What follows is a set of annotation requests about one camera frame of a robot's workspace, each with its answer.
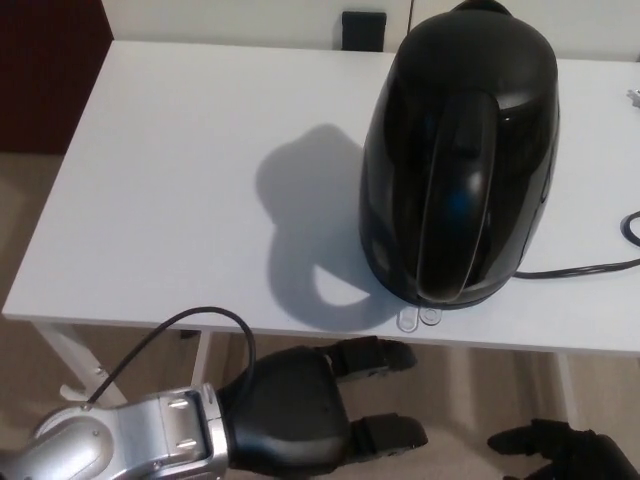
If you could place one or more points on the kettle base with clear button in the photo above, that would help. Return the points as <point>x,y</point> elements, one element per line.
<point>409,320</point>

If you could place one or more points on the small black floor object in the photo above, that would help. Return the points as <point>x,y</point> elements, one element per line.
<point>189,335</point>

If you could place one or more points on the dark brown door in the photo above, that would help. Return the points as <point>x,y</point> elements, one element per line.
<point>50,75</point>

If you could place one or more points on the white hook on table leg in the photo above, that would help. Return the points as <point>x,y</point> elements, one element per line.
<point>72,392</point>

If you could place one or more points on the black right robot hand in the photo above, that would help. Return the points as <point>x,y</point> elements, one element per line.
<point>575,450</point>

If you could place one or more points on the black electric kettle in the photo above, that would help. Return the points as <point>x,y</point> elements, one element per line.
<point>475,75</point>

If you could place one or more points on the white table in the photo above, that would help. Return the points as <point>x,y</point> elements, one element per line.
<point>175,175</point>

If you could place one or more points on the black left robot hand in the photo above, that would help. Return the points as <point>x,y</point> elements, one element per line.
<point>290,410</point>

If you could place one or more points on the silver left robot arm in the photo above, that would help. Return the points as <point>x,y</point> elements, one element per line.
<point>125,435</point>

